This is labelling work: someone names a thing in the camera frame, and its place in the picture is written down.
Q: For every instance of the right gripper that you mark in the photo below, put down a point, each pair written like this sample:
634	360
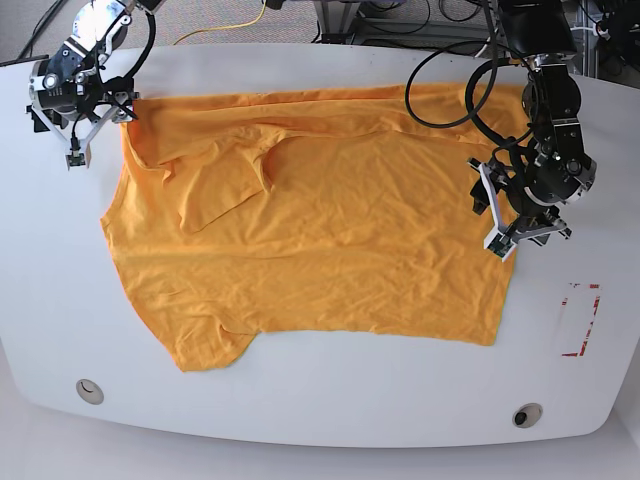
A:
76	130

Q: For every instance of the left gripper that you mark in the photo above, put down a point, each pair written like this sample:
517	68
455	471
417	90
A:
533	222

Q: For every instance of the orange t-shirt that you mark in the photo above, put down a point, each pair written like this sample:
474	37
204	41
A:
322	210

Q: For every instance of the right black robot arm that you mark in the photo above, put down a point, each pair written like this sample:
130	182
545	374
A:
69	97

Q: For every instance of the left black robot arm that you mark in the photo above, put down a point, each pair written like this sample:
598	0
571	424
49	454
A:
548	166

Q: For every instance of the red tape rectangle marking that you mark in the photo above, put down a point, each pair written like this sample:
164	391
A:
577	317

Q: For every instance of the right table grommet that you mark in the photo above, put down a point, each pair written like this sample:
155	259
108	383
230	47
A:
527	415

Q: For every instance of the table grommet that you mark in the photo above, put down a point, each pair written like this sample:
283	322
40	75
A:
527	415
89	392

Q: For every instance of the left table grommet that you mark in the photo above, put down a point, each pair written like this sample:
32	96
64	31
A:
89	392

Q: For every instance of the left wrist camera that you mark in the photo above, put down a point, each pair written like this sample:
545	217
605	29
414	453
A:
499	244

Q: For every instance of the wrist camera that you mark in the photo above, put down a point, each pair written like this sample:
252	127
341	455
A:
75	158
499	244

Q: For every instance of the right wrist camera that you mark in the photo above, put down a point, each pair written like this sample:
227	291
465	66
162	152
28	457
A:
75	158

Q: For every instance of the aluminium frame stand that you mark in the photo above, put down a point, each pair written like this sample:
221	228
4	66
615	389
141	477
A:
335	20

